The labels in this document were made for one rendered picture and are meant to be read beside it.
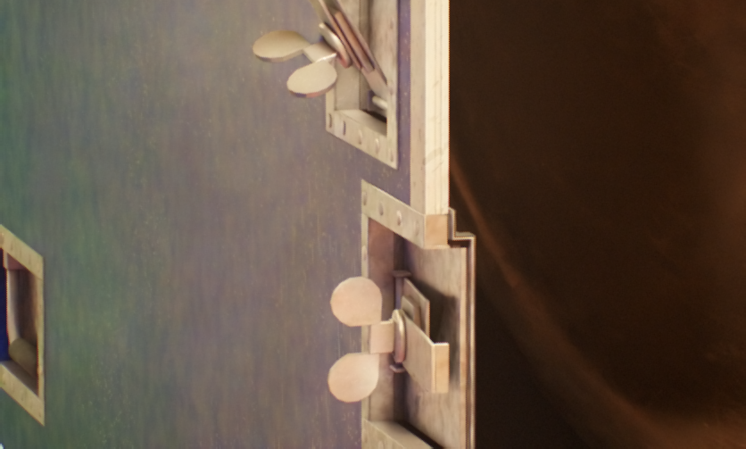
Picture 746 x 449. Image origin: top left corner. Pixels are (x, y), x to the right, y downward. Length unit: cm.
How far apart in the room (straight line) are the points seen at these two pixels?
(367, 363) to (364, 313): 3
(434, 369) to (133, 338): 64
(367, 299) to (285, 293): 22
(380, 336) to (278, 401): 23
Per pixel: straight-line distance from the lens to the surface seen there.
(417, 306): 260
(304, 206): 277
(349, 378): 262
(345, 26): 263
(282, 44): 266
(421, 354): 256
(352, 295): 260
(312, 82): 262
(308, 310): 277
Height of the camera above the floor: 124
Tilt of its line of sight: 9 degrees down
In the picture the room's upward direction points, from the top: straight up
